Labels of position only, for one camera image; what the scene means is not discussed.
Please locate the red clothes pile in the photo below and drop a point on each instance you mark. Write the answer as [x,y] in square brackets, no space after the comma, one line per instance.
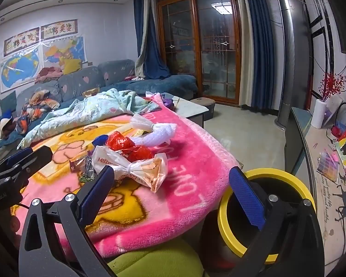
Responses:
[49,73]

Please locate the white orange plastic bag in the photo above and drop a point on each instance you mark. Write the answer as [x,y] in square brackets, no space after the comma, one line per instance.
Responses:
[138,173]

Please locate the dark brown candy wrapper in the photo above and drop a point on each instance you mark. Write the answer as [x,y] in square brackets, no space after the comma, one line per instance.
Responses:
[75,166]

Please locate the red berry branches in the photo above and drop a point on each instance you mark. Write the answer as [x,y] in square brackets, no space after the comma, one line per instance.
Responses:
[331,85]

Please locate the grey white coffee table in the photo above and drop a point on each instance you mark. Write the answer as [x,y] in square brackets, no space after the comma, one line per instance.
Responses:
[190,109]

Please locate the wooden sliding glass door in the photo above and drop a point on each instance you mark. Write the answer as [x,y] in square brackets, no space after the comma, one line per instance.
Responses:
[213,49]

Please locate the blue grey heart sofa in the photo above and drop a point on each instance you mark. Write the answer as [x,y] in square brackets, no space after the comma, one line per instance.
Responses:
[173,83]

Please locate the light blue cartoon quilt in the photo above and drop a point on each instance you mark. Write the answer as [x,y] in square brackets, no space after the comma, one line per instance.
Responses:
[83,112]

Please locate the orange patterned cloth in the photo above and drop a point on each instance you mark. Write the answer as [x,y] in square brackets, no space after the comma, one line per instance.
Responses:
[40,101]

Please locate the small candy bar wrapper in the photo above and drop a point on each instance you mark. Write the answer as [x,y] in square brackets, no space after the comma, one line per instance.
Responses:
[89,170]

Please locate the world map poster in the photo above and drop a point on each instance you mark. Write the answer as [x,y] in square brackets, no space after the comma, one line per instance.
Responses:
[20,69]

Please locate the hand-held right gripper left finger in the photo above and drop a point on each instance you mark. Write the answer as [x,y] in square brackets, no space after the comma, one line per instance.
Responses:
[96,196]

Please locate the red foam net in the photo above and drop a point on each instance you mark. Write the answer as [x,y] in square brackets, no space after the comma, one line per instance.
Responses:
[119,144]

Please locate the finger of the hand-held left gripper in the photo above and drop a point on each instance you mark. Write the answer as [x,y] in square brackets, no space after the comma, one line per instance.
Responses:
[37,157]
[17,156]

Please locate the white ribbed vase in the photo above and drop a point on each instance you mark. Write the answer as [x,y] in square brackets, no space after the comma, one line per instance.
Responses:
[318,115]

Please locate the country map poster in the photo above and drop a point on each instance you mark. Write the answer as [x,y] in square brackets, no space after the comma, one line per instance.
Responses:
[63,52]

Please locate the colourful bead tray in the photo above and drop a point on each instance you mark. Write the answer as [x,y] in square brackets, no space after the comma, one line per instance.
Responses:
[327,164]

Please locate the gold snack bag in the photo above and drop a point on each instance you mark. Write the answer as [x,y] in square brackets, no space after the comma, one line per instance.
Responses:
[90,92]

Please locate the silver tower air conditioner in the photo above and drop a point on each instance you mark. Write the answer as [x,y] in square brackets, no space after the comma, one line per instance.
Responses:
[291,63]

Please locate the framed calligraphy picture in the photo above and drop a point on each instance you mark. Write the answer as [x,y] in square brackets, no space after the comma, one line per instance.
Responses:
[59,29]
[21,41]

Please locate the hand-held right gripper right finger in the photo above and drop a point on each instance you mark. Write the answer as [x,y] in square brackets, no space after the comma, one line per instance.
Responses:
[246,199]

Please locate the pink printed blanket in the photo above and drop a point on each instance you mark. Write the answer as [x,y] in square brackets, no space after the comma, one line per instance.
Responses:
[184,161]

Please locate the long cabinet with printed cover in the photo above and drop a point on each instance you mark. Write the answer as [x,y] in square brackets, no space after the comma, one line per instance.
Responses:
[323,207]

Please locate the yellow rimmed black bin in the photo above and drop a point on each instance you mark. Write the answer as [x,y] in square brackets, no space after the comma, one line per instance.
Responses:
[279,179]

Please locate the blue curtain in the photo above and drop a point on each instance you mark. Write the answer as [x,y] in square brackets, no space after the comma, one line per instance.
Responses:
[259,49]
[151,52]

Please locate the purple bag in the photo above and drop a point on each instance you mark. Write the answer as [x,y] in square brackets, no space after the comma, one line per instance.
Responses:
[167,101]

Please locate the person's green clothing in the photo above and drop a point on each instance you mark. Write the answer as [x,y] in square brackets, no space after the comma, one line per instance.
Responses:
[150,262]

